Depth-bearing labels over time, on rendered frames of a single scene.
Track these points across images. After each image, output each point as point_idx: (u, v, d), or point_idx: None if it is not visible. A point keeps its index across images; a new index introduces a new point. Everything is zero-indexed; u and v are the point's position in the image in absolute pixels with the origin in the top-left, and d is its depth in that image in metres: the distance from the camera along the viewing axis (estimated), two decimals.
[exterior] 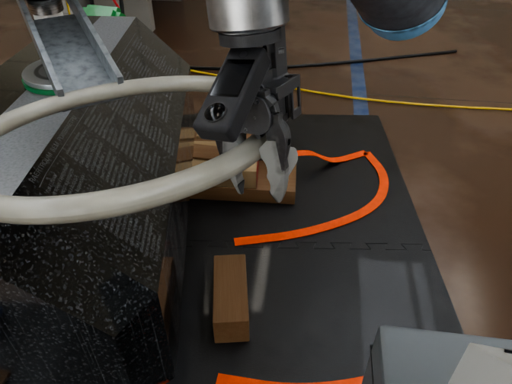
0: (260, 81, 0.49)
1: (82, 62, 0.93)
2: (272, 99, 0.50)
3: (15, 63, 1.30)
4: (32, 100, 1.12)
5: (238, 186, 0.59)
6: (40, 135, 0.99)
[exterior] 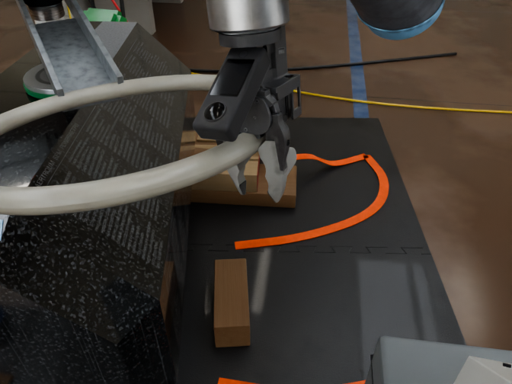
0: (260, 81, 0.49)
1: (83, 64, 0.94)
2: (272, 99, 0.50)
3: (17, 69, 1.31)
4: None
5: (240, 187, 0.59)
6: (43, 143, 1.00)
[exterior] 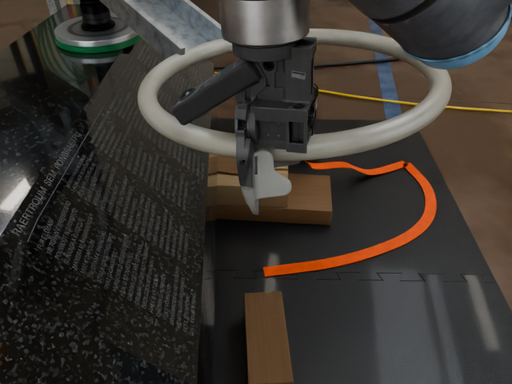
0: (231, 91, 0.48)
1: (166, 21, 0.93)
2: (241, 114, 0.48)
3: (1, 61, 1.02)
4: (21, 110, 0.84)
5: None
6: (30, 161, 0.71)
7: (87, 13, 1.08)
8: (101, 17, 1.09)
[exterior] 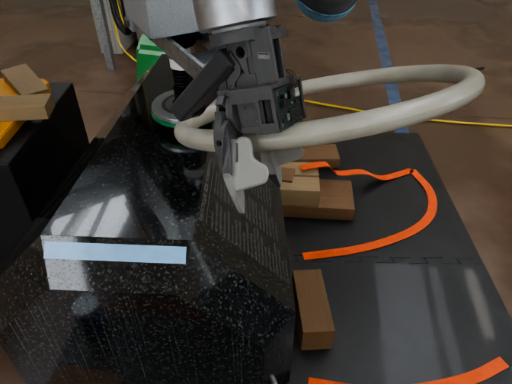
0: (210, 80, 0.52)
1: None
2: (219, 100, 0.51)
3: (138, 104, 1.48)
4: (170, 142, 1.30)
5: (267, 176, 0.61)
6: (192, 177, 1.17)
7: (177, 94, 1.33)
8: None
